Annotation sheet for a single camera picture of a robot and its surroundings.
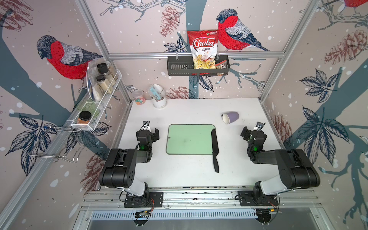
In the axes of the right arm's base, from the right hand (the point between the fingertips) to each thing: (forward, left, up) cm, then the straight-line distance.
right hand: (252, 127), depth 93 cm
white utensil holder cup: (+24, +67, +7) cm, 71 cm away
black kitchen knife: (-14, +25, -7) cm, 29 cm away
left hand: (-2, +68, +1) cm, 68 cm away
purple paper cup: (+9, +14, -1) cm, 16 cm away
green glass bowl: (-9, +92, +29) cm, 97 cm away
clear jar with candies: (+28, +85, -3) cm, 90 cm away
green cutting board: (-5, +42, -8) cm, 43 cm away
